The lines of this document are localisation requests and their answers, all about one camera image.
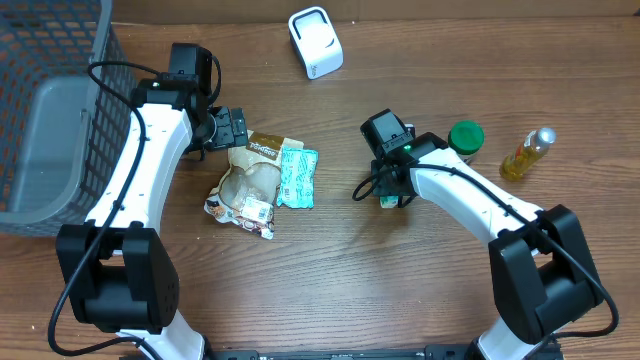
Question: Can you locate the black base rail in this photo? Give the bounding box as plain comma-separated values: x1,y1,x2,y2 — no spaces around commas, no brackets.
205,345,482,360

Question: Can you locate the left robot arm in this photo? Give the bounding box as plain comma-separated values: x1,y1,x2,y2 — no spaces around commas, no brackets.
47,43,248,359

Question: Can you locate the white barcode scanner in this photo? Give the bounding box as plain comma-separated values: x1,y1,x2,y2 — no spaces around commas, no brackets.
288,6,344,80

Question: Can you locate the mint green snack packet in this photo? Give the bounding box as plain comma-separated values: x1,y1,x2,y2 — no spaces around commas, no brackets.
276,147,319,209

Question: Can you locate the green white Knorr container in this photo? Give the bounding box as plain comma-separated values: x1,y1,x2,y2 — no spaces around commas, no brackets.
447,120,485,163

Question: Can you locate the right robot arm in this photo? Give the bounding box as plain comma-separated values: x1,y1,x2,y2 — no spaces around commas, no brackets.
352,109,611,359

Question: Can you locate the brown printed snack pouch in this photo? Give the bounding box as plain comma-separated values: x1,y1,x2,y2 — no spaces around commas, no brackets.
204,130,304,240

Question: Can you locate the dark grey mesh basket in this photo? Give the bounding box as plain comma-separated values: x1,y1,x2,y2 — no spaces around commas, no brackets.
1,0,136,236

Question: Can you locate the yellow liquid bottle grey cap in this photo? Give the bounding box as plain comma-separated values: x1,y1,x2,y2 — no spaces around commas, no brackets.
500,127,556,181

